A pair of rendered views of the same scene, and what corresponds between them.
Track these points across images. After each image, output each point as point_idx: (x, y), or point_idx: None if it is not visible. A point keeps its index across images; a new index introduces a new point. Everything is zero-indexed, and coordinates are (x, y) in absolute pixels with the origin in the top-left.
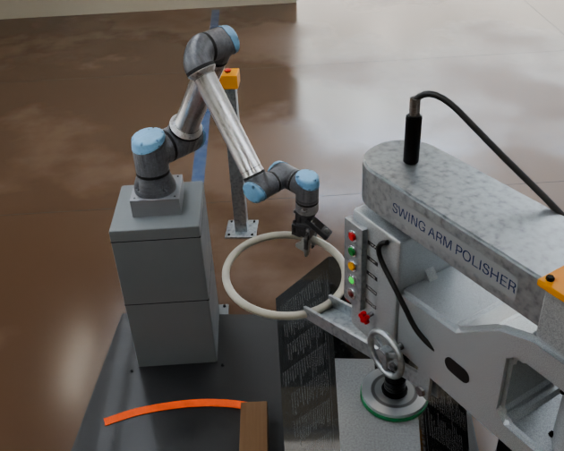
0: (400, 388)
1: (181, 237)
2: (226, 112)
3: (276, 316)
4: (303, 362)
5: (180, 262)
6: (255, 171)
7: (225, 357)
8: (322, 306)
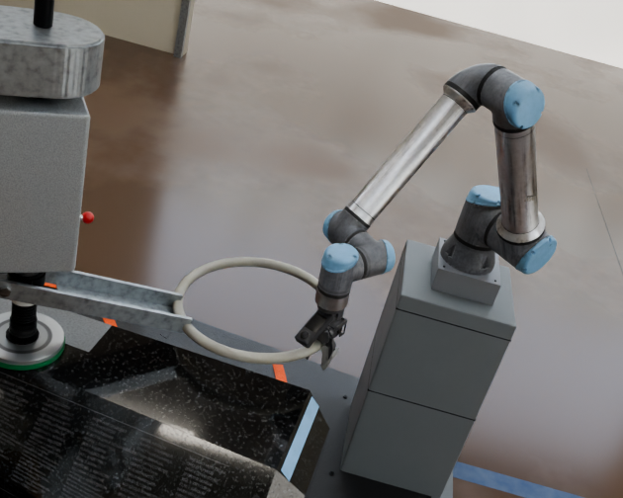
0: (9, 323)
1: (398, 293)
2: (407, 138)
3: (183, 278)
4: None
5: (387, 322)
6: (349, 206)
7: (345, 479)
8: (178, 312)
